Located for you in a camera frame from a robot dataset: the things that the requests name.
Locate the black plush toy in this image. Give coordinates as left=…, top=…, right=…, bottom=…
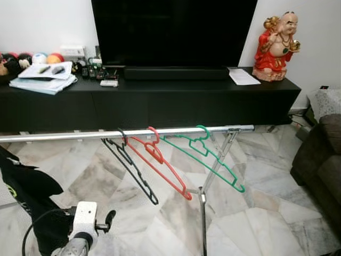
left=0, top=52, right=33, bottom=75

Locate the orange ball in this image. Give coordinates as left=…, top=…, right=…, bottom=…
left=47, top=52, right=64, bottom=63

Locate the silver metal clothes rack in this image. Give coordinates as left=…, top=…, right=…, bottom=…
left=0, top=125, right=255, bottom=256

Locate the white paper sheet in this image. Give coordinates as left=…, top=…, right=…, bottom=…
left=228, top=67, right=262, bottom=86

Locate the black shirt with green logo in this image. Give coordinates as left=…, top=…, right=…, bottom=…
left=0, top=147, right=72, bottom=256

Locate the dark brown fabric sofa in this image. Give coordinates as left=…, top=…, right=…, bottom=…
left=290, top=113, right=341, bottom=235

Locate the white and blue ball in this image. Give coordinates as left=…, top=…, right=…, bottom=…
left=32, top=52, right=48, bottom=65

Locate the black clothes hanger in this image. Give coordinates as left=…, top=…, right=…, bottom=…
left=101, top=128, right=159, bottom=205

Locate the green clothes hanger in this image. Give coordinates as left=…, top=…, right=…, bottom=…
left=161, top=125, right=246, bottom=193

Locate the black television console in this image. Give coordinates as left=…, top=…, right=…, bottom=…
left=0, top=75, right=302, bottom=134

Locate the red laughing buddha statue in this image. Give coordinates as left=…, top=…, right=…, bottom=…
left=253, top=11, right=301, bottom=82

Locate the red clothes hanger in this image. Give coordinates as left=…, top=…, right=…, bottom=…
left=125, top=126, right=192, bottom=201

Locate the black flat television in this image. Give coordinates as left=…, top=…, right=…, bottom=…
left=91, top=0, right=258, bottom=68

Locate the stack of white papers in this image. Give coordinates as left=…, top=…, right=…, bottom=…
left=9, top=61, right=78, bottom=95

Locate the black soundbar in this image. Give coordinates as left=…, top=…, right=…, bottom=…
left=124, top=66, right=230, bottom=81

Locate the lace covered side table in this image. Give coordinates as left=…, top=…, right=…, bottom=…
left=308, top=88, right=341, bottom=121

